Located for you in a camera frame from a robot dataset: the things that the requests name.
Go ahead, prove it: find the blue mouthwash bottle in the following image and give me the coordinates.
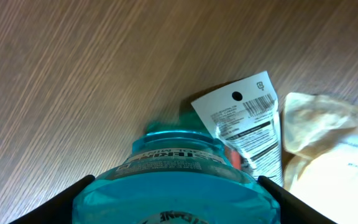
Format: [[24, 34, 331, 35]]
[[72, 113, 280, 223]]

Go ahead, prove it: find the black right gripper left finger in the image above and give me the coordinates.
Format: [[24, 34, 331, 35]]
[[10, 175, 95, 224]]

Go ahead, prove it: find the beige plastic food pouch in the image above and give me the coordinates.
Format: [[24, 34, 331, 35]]
[[283, 93, 358, 223]]

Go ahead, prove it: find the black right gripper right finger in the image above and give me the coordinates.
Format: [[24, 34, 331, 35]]
[[257, 176, 336, 224]]

